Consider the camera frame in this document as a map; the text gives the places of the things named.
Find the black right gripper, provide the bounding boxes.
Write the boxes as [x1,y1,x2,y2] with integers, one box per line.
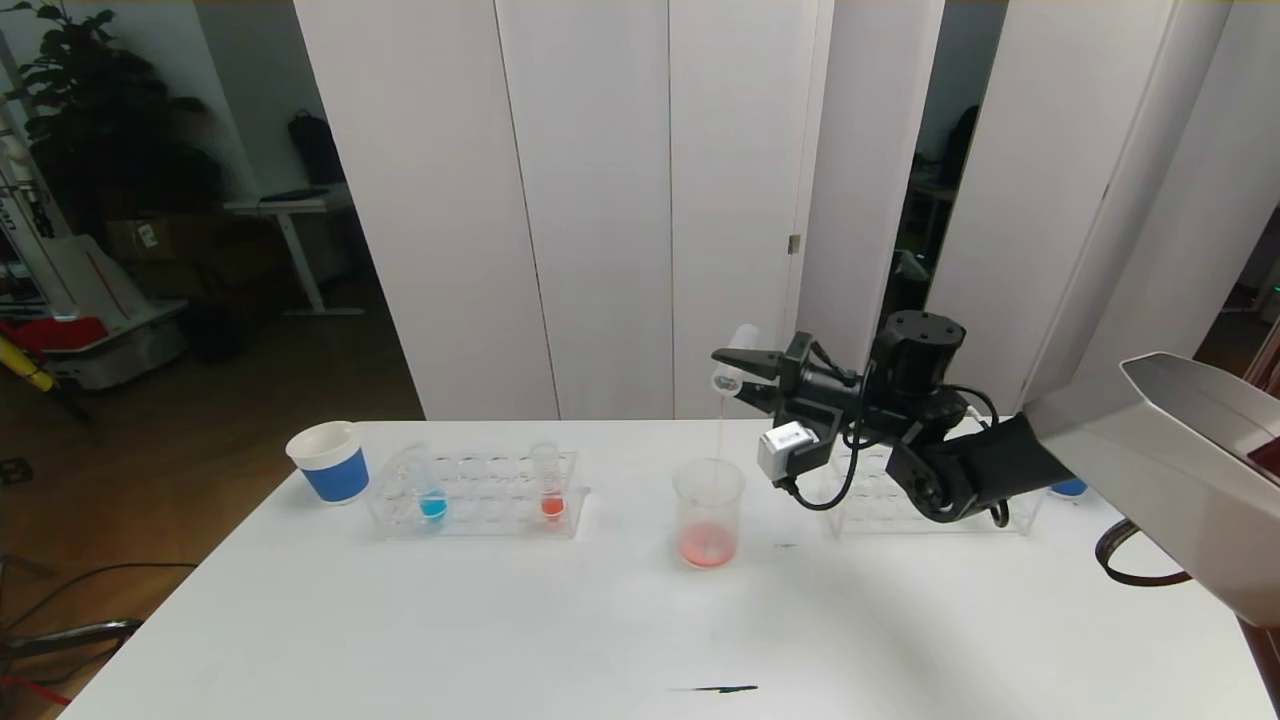
[710,331,863,422]

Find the test tube with red pigment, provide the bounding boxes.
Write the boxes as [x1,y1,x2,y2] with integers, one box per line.
[532,443,567,524]
[710,323,761,397]

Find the test tube with blue pigment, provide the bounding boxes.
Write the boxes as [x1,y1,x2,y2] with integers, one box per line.
[403,445,450,523]

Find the clear glass beaker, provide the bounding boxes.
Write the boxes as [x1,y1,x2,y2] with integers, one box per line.
[672,459,746,572]

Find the clear acrylic test tube rack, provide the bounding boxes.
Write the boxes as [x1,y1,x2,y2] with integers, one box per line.
[820,447,1046,538]
[366,448,591,541]

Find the white desk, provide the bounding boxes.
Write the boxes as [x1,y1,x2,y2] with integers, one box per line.
[226,188,366,319]

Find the black backpack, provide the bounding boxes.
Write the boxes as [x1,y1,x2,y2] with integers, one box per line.
[288,113,347,189]

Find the brown cardboard box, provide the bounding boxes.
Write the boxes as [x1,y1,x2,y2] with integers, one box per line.
[106,218,199,264]

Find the white machine base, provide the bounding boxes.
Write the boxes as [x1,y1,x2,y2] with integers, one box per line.
[40,236,191,392]

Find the dark green potted plant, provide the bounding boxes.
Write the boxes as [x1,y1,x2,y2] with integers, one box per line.
[5,0,226,241]

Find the grey metal leg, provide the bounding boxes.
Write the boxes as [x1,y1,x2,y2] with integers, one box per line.
[0,620,146,661]

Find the yellow tool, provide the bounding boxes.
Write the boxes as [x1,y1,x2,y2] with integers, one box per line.
[0,333,58,394]

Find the white pole with lettering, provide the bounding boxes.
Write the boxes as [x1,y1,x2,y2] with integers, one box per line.
[0,95,76,321]

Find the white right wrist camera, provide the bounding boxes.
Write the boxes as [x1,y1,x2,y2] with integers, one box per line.
[757,421,833,487]

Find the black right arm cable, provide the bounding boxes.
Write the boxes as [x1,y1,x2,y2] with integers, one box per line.
[778,400,873,514]

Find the black floor cable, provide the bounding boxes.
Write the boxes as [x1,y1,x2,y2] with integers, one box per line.
[0,565,201,641]

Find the red floor cable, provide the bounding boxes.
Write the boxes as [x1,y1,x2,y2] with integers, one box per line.
[0,678,71,709]

